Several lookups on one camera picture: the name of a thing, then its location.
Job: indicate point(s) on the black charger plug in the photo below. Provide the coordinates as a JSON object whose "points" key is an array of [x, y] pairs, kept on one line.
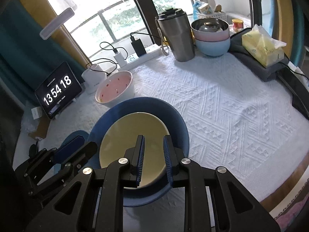
{"points": [[138, 46]]}

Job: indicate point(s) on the yellow curtain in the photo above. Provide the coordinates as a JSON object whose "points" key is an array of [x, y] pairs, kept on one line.
{"points": [[36, 0], [282, 4]]}

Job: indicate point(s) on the white charger plug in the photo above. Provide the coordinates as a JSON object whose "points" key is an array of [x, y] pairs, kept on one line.
{"points": [[120, 59]]}

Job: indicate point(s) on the large blue bowl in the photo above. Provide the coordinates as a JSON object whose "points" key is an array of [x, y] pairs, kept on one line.
{"points": [[169, 118]]}

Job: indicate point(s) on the patterned floor rug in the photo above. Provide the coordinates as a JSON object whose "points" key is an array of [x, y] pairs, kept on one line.
{"points": [[294, 212]]}

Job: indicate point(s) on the brown cardboard piece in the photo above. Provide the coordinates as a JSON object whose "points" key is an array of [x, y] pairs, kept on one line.
{"points": [[41, 128]]}

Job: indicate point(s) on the teal curtain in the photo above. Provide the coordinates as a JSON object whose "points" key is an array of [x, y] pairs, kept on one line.
{"points": [[24, 53], [298, 41]]}

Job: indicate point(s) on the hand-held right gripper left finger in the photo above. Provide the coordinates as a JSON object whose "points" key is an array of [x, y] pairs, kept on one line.
{"points": [[140, 159]]}

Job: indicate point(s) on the stainless steel bowl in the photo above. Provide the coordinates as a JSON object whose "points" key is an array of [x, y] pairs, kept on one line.
{"points": [[210, 25]]}

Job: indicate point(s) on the white bowl with pink inside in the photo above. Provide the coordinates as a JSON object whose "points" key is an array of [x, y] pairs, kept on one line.
{"points": [[113, 89]]}

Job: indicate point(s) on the light blue bowl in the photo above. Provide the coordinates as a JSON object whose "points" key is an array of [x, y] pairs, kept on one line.
{"points": [[212, 48]]}

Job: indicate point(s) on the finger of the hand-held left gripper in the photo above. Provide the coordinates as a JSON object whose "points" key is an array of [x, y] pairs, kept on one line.
{"points": [[70, 149]]}

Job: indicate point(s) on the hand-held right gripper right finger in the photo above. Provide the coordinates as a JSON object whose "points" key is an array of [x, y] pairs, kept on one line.
{"points": [[168, 159]]}

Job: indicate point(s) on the stainless steel tumbler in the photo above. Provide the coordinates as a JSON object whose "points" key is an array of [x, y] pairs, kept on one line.
{"points": [[178, 36]]}

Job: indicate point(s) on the white textured tablecloth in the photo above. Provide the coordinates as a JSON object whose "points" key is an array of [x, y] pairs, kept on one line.
{"points": [[229, 113]]}

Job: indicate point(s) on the yellow carton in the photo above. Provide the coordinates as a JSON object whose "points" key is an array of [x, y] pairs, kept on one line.
{"points": [[205, 9]]}

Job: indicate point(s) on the yellow-green bowl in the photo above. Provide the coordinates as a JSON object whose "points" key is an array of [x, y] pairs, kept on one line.
{"points": [[125, 135]]}

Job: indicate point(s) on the white desk lamp head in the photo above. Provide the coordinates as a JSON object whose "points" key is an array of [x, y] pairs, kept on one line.
{"points": [[56, 23]]}

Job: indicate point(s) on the white power strip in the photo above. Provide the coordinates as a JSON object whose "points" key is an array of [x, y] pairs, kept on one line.
{"points": [[144, 53]]}

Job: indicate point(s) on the blue snack bag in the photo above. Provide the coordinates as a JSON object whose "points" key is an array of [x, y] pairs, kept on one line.
{"points": [[197, 7]]}

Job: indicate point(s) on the black tablet with clock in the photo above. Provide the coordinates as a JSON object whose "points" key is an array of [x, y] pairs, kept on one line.
{"points": [[58, 89]]}

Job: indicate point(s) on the small jar orange lid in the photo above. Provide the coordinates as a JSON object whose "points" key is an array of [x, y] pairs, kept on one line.
{"points": [[237, 24]]}

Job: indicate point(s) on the yellow tissue pack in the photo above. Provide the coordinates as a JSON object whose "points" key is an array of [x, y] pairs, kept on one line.
{"points": [[260, 46]]}

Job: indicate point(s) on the white humidifier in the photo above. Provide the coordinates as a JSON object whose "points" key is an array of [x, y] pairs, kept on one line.
{"points": [[93, 79]]}

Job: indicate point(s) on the grey cloth pouch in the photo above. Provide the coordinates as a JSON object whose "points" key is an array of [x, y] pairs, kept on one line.
{"points": [[240, 51]]}

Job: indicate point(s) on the white plastic basket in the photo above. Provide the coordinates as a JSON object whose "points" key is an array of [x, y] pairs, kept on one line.
{"points": [[217, 16]]}

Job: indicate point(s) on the small white box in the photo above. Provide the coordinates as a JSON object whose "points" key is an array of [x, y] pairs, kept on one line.
{"points": [[36, 113]]}

